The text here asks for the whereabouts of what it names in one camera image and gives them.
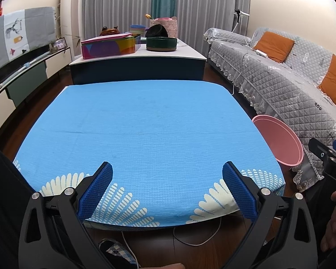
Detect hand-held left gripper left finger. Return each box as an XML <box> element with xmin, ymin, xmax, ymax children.
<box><xmin>18</xmin><ymin>161</ymin><xmax>114</xmax><ymax>269</ymax></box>

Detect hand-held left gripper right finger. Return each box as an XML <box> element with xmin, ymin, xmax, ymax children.
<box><xmin>222</xmin><ymin>161</ymin><xmax>317</xmax><ymax>269</ymax></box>

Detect pink plastic bin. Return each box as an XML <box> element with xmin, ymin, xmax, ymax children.
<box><xmin>251</xmin><ymin>114</ymin><xmax>304</xmax><ymax>166</ymax></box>

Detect checkered slipper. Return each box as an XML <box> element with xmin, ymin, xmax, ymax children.
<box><xmin>99</xmin><ymin>238</ymin><xmax>138</xmax><ymax>269</ymax></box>

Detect grey quilted sofa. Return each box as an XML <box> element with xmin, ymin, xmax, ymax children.
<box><xmin>204</xmin><ymin>27</ymin><xmax>336</xmax><ymax>192</ymax></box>

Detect blue patterned tablecloth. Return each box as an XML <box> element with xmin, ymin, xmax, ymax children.
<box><xmin>13</xmin><ymin>80</ymin><xmax>286</xmax><ymax>227</ymax></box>

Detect white green television cabinet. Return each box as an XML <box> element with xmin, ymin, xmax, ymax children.
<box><xmin>0</xmin><ymin>46</ymin><xmax>72</xmax><ymax>107</ymax></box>

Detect white top coffee table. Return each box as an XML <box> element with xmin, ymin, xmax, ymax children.
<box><xmin>69</xmin><ymin>38</ymin><xmax>208</xmax><ymax>86</ymax></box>

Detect colourful tin box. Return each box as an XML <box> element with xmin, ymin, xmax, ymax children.
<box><xmin>81</xmin><ymin>33</ymin><xmax>141</xmax><ymax>60</ymax></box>

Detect white rod blue band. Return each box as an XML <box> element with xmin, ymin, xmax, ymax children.
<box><xmin>0</xmin><ymin>52</ymin><xmax>49</xmax><ymax>90</ymax></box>

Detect black television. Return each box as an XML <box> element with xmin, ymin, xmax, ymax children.
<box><xmin>0</xmin><ymin>42</ymin><xmax>58</xmax><ymax>90</ymax></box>

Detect dark green round tin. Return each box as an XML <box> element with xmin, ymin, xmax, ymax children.
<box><xmin>146</xmin><ymin>36</ymin><xmax>177</xmax><ymax>52</ymax></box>

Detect white floor stand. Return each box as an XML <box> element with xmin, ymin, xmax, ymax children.
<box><xmin>235</xmin><ymin>8</ymin><xmax>251</xmax><ymax>33</ymax></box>

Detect grey television dust cover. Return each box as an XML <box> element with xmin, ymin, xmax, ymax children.
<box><xmin>0</xmin><ymin>6</ymin><xmax>57</xmax><ymax>75</ymax></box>

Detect white standing air conditioner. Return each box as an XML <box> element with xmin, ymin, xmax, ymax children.
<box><xmin>60</xmin><ymin>0</ymin><xmax>83</xmax><ymax>59</ymax></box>

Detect pink fabric basket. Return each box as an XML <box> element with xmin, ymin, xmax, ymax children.
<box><xmin>149</xmin><ymin>17</ymin><xmax>177</xmax><ymax>38</ymax></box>

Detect grey curtain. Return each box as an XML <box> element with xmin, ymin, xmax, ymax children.
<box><xmin>81</xmin><ymin>0</ymin><xmax>154</xmax><ymax>38</ymax></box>
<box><xmin>175</xmin><ymin>0</ymin><xmax>251</xmax><ymax>59</ymax></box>

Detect thin white floor cable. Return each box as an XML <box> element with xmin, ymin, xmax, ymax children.
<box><xmin>120</xmin><ymin>216</ymin><xmax>222</xmax><ymax>261</ymax></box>

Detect white power cable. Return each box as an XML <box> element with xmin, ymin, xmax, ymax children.
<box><xmin>232</xmin><ymin>52</ymin><xmax>258</xmax><ymax>96</ymax></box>

